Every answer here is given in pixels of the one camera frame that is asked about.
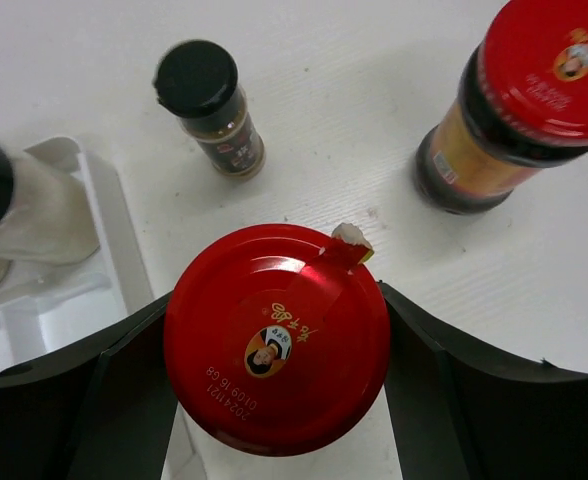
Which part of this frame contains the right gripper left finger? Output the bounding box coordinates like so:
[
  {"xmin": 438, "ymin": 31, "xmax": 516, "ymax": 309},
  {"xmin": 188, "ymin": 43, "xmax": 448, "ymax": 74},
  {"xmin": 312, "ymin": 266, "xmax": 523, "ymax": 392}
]
[{"xmin": 0, "ymin": 296, "xmax": 177, "ymax": 479}]

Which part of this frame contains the black-cap white salt bottle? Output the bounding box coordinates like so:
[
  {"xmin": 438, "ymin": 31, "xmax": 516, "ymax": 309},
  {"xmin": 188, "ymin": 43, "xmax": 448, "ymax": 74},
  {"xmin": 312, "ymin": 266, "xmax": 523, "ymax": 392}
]
[{"xmin": 0, "ymin": 145, "xmax": 99, "ymax": 284}]

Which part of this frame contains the black-cap dark spice bottle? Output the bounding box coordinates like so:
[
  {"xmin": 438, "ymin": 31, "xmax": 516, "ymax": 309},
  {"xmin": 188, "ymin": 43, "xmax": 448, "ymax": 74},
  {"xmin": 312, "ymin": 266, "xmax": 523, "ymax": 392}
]
[{"xmin": 153, "ymin": 39, "xmax": 265, "ymax": 177}]

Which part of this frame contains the white divided organizer tray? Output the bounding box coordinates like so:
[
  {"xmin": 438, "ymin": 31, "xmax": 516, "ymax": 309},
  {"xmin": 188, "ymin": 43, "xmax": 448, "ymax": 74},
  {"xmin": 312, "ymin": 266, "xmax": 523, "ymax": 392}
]
[{"xmin": 0, "ymin": 135, "xmax": 195, "ymax": 480}]

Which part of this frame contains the red-lid sauce jar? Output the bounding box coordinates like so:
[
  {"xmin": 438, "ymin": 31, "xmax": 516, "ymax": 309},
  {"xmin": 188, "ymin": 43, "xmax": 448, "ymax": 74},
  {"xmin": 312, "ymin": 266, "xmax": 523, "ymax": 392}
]
[
  {"xmin": 414, "ymin": 1, "xmax": 588, "ymax": 215},
  {"xmin": 163, "ymin": 223, "xmax": 390, "ymax": 457}
]

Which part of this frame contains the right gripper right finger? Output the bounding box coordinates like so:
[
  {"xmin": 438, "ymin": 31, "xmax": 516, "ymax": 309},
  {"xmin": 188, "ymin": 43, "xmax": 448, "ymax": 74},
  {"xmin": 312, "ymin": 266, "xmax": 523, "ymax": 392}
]
[{"xmin": 379, "ymin": 283, "xmax": 588, "ymax": 479}]

